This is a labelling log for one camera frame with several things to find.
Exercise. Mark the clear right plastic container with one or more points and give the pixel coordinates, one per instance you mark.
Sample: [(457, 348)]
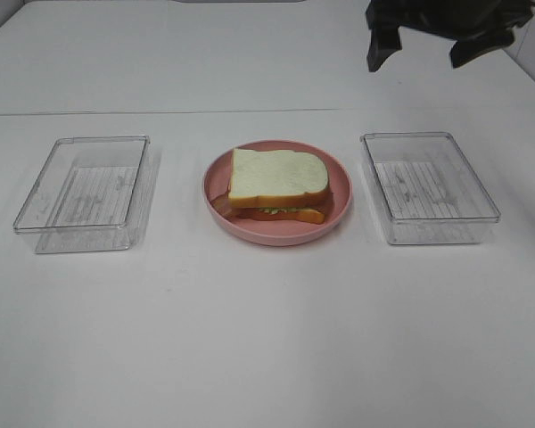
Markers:
[(425, 190)]

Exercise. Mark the clear left plastic container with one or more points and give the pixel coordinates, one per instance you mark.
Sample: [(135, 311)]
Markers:
[(92, 194)]

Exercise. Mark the curved bacon strip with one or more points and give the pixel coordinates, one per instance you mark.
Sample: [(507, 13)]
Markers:
[(223, 206)]

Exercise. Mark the pink round plate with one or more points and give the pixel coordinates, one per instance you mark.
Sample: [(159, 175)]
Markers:
[(287, 232)]

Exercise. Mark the clear plastic container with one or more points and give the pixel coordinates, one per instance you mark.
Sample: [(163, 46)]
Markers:
[(92, 194), (425, 190)]

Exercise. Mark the green lettuce leaf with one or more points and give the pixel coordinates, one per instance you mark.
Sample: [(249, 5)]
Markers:
[(276, 210)]

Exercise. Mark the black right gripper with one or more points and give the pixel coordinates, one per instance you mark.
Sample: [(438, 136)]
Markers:
[(478, 27)]

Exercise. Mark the bread slice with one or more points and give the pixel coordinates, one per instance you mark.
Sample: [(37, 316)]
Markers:
[(276, 179), (308, 215)]

